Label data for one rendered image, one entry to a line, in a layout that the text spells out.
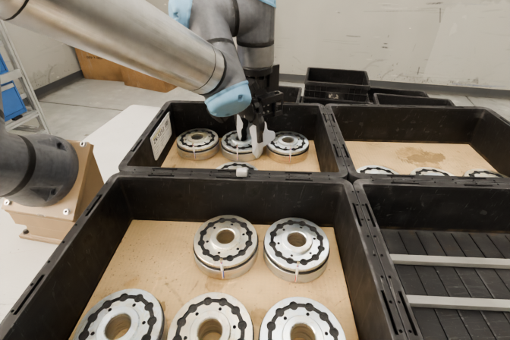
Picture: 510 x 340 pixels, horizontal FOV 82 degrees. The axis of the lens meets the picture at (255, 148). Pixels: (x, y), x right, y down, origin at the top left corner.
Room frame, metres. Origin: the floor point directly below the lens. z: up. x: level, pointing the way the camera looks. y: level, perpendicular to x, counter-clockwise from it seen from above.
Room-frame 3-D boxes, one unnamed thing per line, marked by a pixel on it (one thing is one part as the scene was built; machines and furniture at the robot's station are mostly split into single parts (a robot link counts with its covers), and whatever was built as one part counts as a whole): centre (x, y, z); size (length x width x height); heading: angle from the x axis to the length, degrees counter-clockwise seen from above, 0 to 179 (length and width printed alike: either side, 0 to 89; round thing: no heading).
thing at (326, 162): (0.54, 0.03, 0.87); 0.40 x 0.30 x 0.11; 87
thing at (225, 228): (0.31, 0.05, 0.86); 0.05 x 0.05 x 0.01
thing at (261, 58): (0.60, 0.00, 1.07); 0.08 x 0.08 x 0.05
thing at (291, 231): (0.30, -0.07, 0.86); 0.05 x 0.05 x 0.01
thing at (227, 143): (0.61, 0.03, 0.86); 0.10 x 0.10 x 0.01
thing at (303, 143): (0.60, -0.08, 0.86); 0.10 x 0.10 x 0.01
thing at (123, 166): (0.54, 0.03, 0.92); 0.40 x 0.30 x 0.02; 87
